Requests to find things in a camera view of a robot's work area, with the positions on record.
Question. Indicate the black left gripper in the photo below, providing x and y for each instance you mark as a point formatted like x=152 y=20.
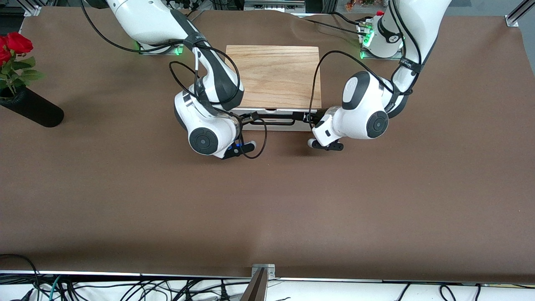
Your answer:
x=314 y=118

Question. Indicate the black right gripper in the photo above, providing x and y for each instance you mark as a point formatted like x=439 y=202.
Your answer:
x=247 y=118

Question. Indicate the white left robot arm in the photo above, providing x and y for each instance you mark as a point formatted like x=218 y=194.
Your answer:
x=363 y=117

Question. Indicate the light wooden drawer cabinet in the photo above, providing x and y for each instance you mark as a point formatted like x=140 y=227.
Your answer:
x=276 y=75

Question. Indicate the brown table cover sheet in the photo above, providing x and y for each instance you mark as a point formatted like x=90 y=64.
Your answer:
x=267 y=209

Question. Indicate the aluminium corner profile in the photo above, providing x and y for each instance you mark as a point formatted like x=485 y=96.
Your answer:
x=518 y=14
x=30 y=8

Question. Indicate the red rose bouquet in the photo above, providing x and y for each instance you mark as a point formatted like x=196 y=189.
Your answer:
x=19 y=44

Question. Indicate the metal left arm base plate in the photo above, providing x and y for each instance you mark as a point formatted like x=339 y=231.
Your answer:
x=376 y=57

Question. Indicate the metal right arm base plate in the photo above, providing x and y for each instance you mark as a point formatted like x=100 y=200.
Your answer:
x=177 y=51

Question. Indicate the small metal table bracket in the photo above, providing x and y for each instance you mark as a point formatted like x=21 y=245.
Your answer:
x=269 y=271

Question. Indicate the dark metal post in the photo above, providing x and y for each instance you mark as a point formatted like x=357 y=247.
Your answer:
x=255 y=288

